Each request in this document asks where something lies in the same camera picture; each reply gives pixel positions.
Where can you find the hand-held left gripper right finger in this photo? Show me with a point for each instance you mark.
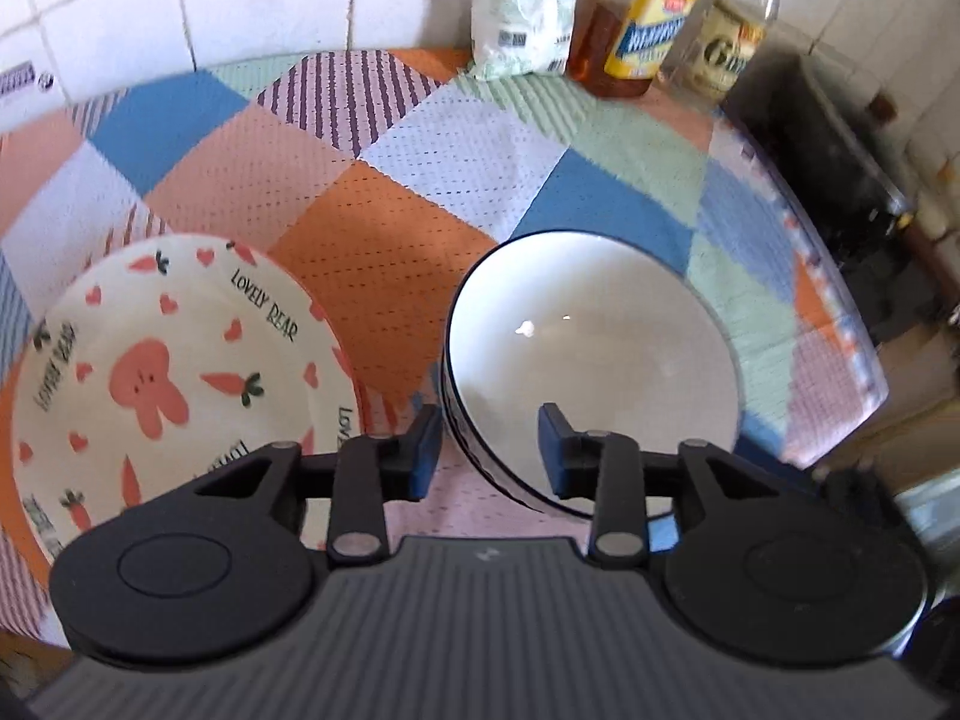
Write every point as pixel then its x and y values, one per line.
pixel 555 450

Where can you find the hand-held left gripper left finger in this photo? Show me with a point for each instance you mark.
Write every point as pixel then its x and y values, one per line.
pixel 421 457

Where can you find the white plate with pink rabbit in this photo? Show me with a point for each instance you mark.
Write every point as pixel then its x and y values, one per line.
pixel 172 345

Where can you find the colourful patchwork tablecloth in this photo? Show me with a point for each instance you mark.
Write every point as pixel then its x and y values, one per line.
pixel 375 240

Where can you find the black stove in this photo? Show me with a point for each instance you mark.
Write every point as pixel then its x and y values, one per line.
pixel 817 165

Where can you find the bottle with amber liquid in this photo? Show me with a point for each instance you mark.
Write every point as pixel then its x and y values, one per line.
pixel 596 45

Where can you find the oil bottle with yellow label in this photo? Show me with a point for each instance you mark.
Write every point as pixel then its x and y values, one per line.
pixel 652 22

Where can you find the white and green bag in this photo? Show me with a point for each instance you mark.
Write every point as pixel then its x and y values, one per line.
pixel 521 7

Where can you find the clear bottle with yellow cap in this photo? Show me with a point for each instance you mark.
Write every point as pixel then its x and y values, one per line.
pixel 727 37

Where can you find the white wall sticker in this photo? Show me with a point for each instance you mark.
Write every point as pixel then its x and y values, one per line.
pixel 22 86

